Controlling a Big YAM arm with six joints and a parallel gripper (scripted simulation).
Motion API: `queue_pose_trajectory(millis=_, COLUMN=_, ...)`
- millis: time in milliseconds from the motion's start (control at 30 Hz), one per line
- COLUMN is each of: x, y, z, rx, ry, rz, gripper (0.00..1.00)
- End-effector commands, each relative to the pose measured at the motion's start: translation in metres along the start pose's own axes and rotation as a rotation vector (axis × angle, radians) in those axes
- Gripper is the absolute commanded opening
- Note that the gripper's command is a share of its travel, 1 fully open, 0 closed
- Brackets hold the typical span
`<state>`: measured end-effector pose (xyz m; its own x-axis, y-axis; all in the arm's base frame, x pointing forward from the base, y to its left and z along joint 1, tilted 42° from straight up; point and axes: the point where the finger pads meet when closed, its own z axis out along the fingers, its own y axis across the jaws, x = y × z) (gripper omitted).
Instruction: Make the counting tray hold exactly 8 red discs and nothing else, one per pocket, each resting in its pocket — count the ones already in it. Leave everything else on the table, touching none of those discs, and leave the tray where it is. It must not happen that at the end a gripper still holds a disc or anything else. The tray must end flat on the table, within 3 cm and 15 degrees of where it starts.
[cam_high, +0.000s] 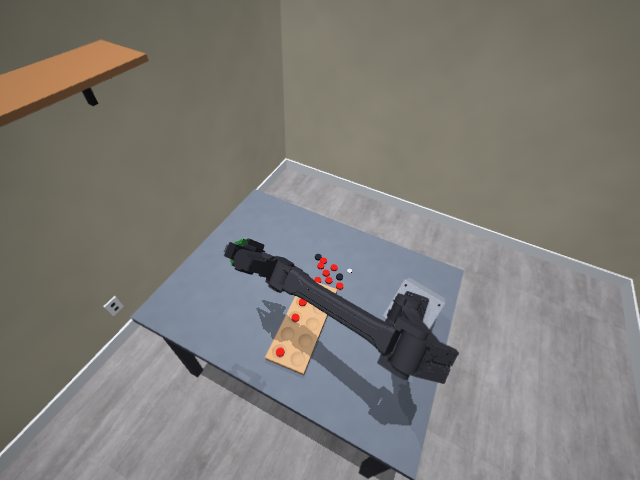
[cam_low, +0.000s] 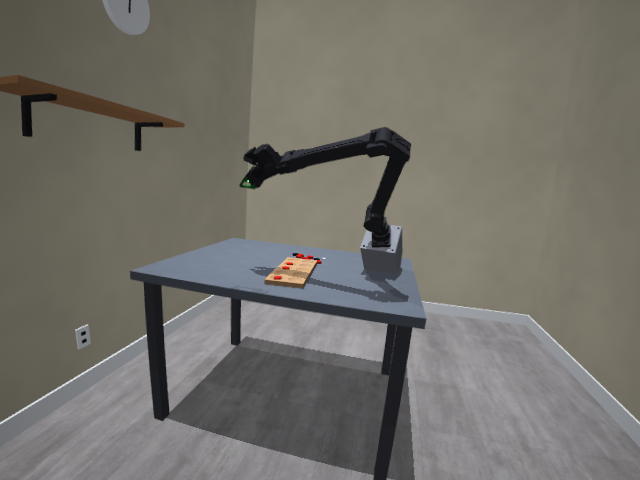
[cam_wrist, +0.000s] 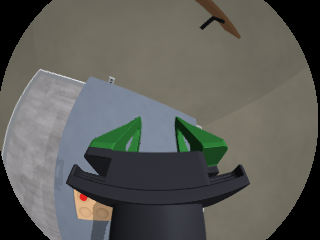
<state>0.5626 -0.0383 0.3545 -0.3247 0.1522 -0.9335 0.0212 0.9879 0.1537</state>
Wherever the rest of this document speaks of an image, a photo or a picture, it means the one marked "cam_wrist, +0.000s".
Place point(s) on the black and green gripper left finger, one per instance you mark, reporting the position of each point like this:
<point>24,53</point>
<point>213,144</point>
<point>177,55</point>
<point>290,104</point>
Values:
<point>119,137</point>

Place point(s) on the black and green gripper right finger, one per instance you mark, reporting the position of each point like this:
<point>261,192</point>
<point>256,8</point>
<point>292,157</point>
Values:
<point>212,146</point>

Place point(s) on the red disc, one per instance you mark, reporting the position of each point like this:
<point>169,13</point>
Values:
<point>83,197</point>

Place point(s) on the tan tray with round pockets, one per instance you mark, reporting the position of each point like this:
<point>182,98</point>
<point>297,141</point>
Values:
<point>91,210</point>

